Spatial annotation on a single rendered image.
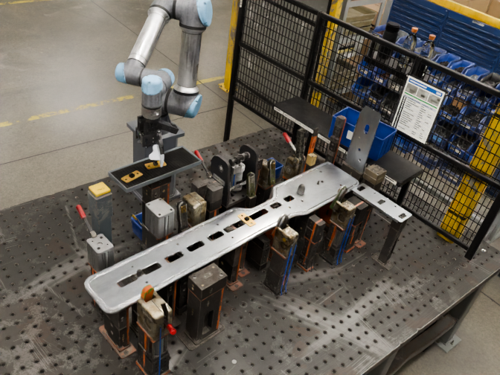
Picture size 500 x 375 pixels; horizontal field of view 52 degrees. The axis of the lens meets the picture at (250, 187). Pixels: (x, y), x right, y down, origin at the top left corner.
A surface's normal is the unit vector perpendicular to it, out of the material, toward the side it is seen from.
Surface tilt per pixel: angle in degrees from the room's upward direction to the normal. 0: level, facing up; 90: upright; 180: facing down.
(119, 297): 0
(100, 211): 90
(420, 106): 90
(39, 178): 0
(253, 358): 0
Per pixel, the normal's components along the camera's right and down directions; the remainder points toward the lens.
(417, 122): -0.73, 0.33
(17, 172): 0.13, -0.79
